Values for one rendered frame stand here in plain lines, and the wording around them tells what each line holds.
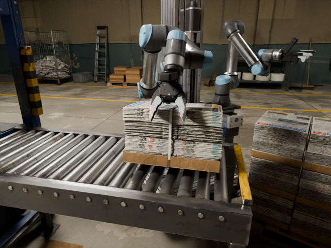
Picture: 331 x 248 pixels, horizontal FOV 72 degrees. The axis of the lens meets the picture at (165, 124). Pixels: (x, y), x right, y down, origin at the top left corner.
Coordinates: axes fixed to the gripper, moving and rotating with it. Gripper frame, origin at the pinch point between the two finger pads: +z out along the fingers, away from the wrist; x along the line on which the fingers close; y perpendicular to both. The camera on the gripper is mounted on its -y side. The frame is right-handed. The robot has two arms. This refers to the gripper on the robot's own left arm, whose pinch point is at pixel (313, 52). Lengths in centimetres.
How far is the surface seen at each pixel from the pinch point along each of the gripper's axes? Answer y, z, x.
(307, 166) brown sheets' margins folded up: 55, 14, 50
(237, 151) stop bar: 29, -10, 94
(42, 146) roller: 25, -92, 146
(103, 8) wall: -69, -680, -359
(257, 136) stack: 42, -14, 52
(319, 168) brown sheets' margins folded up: 54, 20, 50
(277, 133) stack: 38, -4, 50
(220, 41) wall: 59, -333, -523
